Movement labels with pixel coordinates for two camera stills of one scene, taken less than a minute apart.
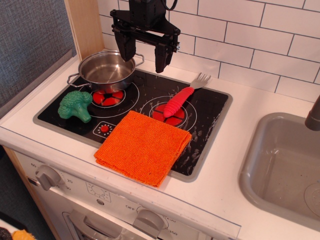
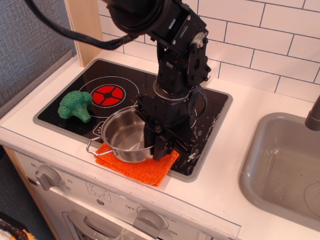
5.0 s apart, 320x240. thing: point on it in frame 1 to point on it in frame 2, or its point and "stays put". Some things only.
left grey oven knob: [46, 177] stays put
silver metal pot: [105, 71] to [123, 132]
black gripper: [146, 20] to [171, 120]
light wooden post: [84, 20] stays put
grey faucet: [312, 121] stays put
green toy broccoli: [75, 103] stays put
